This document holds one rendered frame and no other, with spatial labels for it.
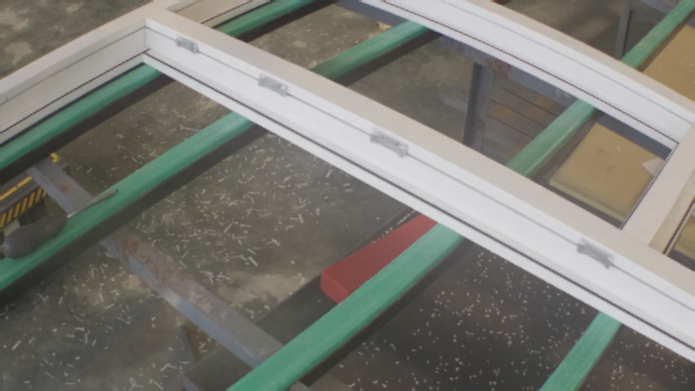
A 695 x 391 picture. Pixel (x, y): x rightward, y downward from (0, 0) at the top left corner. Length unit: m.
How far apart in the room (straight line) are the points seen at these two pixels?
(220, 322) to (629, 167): 0.96
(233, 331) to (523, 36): 0.71
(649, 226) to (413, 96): 2.02
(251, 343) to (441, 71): 2.29
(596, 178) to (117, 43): 0.90
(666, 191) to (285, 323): 0.60
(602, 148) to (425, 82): 1.45
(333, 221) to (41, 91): 1.32
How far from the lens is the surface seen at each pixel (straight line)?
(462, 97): 2.30
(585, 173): 1.56
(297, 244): 2.26
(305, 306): 1.27
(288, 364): 0.83
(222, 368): 1.18
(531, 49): 1.36
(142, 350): 1.99
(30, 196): 2.01
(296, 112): 1.11
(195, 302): 0.94
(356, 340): 0.88
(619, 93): 1.31
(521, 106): 2.32
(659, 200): 1.02
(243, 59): 1.16
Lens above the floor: 1.50
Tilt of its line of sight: 37 degrees down
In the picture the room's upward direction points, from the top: 6 degrees clockwise
